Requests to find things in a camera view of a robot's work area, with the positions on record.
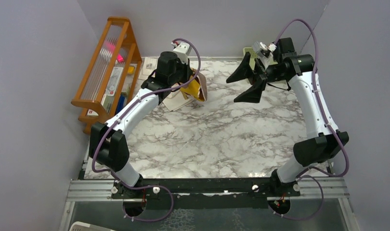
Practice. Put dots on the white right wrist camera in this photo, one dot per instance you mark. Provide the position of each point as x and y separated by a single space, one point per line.
263 51

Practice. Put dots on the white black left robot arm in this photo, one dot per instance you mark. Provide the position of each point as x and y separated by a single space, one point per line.
108 141

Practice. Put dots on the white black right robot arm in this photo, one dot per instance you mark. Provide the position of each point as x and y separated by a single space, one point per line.
280 62

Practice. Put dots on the wooden rack with rods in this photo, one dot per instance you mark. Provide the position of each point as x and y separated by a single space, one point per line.
115 58

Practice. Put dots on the green perforated plastic basket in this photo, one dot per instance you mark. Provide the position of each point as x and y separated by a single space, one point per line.
253 56

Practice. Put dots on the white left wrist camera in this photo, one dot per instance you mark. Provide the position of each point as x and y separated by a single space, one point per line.
182 50

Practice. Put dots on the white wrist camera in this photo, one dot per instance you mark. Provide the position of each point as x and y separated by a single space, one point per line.
263 51
182 50

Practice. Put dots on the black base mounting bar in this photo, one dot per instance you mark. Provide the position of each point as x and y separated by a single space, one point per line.
202 193

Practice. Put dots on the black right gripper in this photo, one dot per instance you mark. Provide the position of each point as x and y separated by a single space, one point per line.
244 71

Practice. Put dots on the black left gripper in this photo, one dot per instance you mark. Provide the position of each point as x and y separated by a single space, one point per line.
188 71

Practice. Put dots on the yellow brown bear towel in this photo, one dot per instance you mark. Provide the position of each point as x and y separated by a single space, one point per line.
197 89

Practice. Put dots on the white tray corner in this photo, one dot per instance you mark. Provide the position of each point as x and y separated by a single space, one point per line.
82 226

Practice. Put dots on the blue item in rack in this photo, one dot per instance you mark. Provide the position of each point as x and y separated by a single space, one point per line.
120 103

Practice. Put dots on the cream white towel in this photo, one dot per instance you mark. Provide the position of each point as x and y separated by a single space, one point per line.
175 100

